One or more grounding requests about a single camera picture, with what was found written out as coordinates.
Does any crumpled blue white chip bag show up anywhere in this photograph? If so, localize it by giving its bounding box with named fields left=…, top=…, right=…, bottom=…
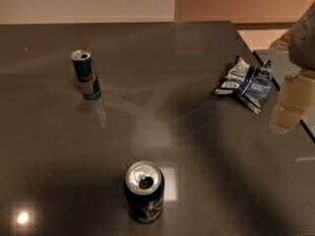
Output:
left=215, top=55, right=273, bottom=114

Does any dark blue soda can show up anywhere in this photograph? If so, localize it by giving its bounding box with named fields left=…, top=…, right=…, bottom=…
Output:
left=124, top=161, right=164, bottom=224

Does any slim blue silver redbull can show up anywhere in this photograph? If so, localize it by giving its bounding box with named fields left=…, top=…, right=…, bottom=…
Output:
left=71, top=49, right=101, bottom=100

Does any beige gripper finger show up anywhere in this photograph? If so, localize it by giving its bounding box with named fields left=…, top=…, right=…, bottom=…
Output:
left=270, top=69, right=315, bottom=135

